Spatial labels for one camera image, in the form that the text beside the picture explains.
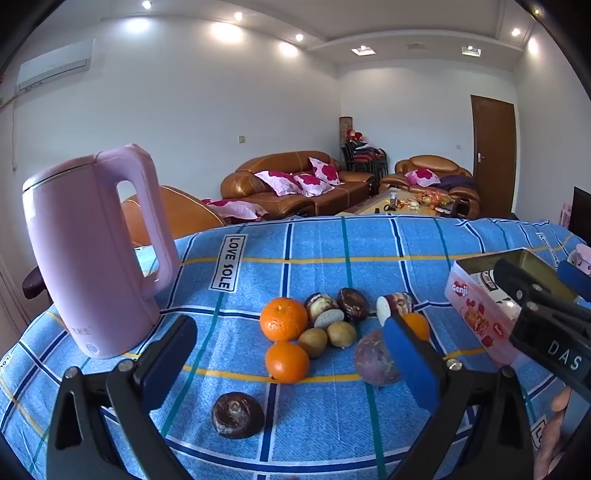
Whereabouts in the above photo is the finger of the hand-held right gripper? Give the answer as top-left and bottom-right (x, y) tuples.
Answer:
(494, 257), (556, 313)
(556, 260), (591, 304)

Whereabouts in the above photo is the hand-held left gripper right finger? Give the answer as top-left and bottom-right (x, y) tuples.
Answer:
(382, 315), (550, 480)

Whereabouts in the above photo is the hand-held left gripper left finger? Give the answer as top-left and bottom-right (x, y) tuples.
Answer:
(46, 315), (198, 480)

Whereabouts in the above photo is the small orange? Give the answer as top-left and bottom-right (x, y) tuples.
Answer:
(265, 342), (310, 384)
(401, 313), (431, 343)

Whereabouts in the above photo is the pink metal tin box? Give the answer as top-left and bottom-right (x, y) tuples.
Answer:
(444, 248), (564, 370)

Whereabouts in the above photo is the brown kiwi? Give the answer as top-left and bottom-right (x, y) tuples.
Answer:
(298, 328), (328, 359)
(326, 322), (357, 349)

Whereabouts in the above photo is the dark brown dried fruit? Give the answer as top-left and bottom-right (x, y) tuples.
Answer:
(336, 287), (370, 322)

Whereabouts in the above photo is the dark brown water chestnut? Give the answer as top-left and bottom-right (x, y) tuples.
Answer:
(211, 392), (265, 438)

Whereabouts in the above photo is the large orange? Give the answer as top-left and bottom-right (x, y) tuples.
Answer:
(260, 298), (308, 343)

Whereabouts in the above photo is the person's right hand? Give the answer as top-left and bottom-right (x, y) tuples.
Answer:
(538, 387), (591, 478)

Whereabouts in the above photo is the pink cartoon cup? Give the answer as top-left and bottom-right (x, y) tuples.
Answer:
(568, 244), (591, 277)

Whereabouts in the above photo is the black television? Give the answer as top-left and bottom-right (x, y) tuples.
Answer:
(571, 187), (591, 241)

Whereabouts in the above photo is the purple blanket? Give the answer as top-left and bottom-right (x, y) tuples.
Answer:
(436, 174), (478, 190)

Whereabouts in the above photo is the assorted fruit pile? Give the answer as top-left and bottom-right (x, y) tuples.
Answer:
(406, 189), (455, 208)

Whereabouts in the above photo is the pink electric kettle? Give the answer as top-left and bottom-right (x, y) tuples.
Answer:
(22, 143), (181, 360)

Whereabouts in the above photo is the brown wooden door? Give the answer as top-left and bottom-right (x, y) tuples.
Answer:
(470, 95), (516, 217)

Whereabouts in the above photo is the blue plaid tablecloth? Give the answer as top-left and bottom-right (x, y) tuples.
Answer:
(0, 215), (591, 480)

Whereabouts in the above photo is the pink floral pillow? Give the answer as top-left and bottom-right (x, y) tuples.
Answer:
(201, 198), (269, 220)
(405, 168), (441, 188)
(293, 172), (335, 198)
(254, 170), (301, 197)
(308, 157), (342, 185)

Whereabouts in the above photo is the brown leather armchair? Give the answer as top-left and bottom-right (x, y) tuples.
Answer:
(379, 155), (481, 217)

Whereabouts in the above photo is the dark red stool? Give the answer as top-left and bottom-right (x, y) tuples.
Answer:
(22, 268), (51, 298)

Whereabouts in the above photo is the wooden coffee table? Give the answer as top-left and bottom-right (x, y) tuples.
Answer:
(335, 188), (462, 217)

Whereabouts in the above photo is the orange leather chair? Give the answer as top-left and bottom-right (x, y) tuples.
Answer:
(121, 185), (227, 247)

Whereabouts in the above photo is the stack of dark chairs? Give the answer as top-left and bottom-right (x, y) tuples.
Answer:
(341, 141), (386, 178)

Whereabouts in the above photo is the brown leather sofa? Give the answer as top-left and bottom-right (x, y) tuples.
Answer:
(220, 151), (377, 217)

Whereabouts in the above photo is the white air conditioner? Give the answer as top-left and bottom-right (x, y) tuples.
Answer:
(16, 39), (95, 90)

